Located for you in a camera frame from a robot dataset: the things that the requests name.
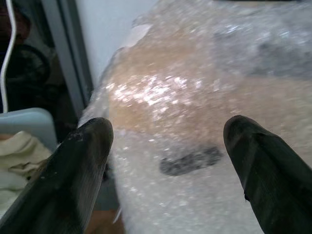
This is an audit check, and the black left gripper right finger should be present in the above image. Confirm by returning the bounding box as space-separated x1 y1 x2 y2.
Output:
223 115 312 234

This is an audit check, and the pale blue laundry basket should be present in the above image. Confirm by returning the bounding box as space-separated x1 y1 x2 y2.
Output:
0 107 57 152

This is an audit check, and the cream cloth garment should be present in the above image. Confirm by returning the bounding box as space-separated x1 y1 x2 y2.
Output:
0 131 53 217

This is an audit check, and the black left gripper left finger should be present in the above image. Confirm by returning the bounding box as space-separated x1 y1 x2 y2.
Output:
0 117 115 234

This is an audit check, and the grey door frame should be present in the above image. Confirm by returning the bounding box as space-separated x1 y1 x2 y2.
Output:
40 0 95 117

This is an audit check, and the white cable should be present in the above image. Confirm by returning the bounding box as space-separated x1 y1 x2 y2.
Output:
0 0 17 113

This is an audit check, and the bubble wrapped bulky object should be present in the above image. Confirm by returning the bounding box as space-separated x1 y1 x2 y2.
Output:
77 0 312 234

